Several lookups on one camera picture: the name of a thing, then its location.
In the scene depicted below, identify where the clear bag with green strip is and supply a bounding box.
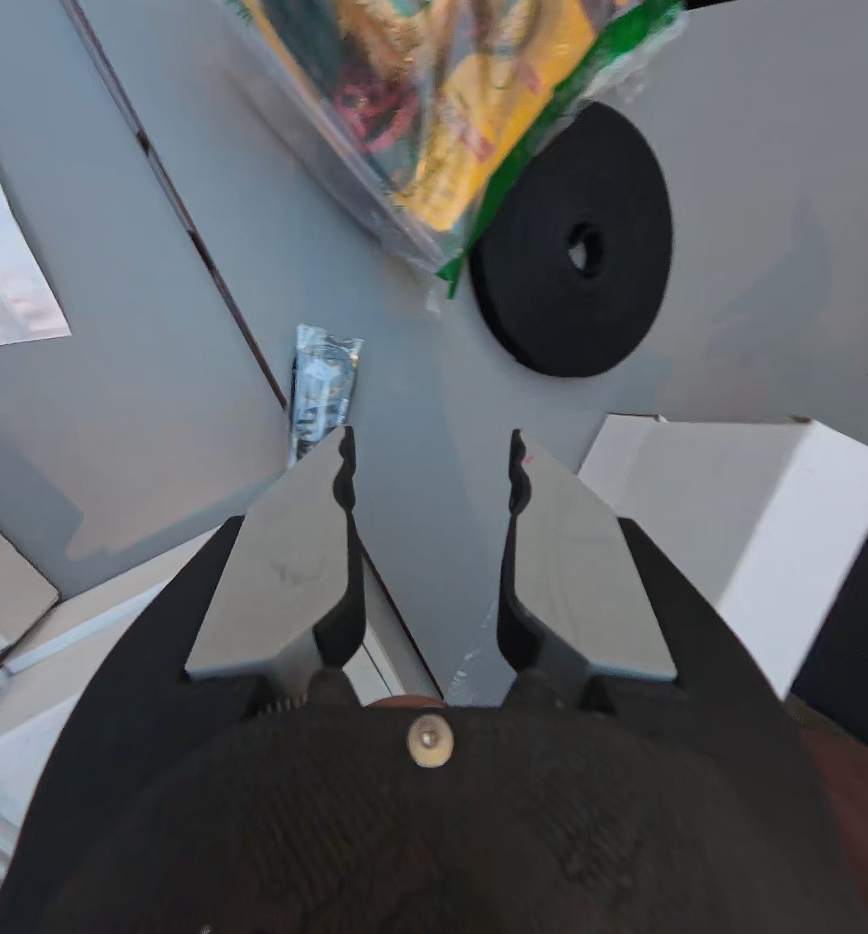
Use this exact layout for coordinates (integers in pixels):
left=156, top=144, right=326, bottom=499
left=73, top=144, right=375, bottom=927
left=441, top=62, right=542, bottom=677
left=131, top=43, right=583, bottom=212
left=222, top=0, right=689, bottom=302

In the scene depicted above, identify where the small white cardboard box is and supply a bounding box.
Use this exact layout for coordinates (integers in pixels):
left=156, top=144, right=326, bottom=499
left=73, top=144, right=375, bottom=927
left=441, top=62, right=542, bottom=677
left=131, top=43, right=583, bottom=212
left=578, top=413, right=868, bottom=701

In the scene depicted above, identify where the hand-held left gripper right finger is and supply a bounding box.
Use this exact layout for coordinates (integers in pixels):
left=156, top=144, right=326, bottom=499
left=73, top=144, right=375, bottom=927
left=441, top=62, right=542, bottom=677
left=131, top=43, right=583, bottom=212
left=496, top=429, right=678, bottom=683

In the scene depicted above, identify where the small packet with black contents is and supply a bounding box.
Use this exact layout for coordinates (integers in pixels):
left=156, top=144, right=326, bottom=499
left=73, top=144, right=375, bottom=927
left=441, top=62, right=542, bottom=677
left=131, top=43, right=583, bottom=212
left=286, top=324, right=366, bottom=469

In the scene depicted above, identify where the grey desk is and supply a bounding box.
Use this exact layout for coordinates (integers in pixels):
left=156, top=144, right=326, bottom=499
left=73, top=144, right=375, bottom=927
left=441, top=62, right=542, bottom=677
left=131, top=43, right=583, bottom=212
left=0, top=0, right=868, bottom=709

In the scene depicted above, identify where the white sheet with line drawings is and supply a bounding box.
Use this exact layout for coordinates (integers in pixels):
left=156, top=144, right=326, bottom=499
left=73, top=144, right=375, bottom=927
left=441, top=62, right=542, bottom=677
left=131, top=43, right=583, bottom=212
left=0, top=109, right=72, bottom=353

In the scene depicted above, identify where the pile of white cardboard boxes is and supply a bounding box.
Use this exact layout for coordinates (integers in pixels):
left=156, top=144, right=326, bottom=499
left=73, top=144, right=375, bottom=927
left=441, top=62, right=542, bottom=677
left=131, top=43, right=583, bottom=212
left=0, top=500, right=406, bottom=884

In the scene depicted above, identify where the black hook-and-loop tape roll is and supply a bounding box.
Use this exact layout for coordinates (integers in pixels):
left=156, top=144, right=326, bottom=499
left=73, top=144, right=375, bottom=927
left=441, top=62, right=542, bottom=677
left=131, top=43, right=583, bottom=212
left=468, top=101, right=675, bottom=380

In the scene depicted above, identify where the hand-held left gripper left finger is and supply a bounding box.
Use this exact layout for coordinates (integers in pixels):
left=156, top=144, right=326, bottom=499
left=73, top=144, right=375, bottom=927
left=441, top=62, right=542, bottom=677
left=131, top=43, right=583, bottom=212
left=183, top=425, right=369, bottom=680

